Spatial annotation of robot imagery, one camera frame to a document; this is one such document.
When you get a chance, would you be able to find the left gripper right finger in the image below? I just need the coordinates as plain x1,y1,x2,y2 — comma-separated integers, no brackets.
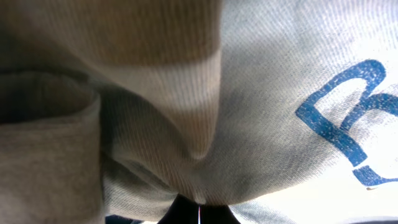
200,205,240,224

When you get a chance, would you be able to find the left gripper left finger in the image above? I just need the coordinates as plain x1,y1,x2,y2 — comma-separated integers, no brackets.
158,194,199,224

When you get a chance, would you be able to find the light blue printed t-shirt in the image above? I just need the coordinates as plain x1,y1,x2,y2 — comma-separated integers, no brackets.
1,0,397,223

